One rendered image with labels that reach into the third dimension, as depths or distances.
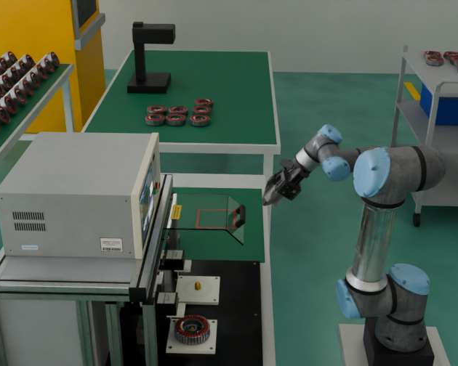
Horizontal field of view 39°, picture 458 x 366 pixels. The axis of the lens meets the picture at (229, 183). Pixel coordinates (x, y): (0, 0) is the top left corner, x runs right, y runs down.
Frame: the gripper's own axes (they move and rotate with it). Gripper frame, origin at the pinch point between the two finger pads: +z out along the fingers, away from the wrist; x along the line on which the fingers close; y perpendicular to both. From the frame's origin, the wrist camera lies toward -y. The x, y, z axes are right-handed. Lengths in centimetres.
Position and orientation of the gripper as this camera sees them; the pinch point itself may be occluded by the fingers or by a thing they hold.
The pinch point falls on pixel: (265, 201)
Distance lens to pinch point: 224.1
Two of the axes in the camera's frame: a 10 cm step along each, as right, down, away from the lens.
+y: 0.2, 5.4, -8.4
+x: 8.0, 4.9, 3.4
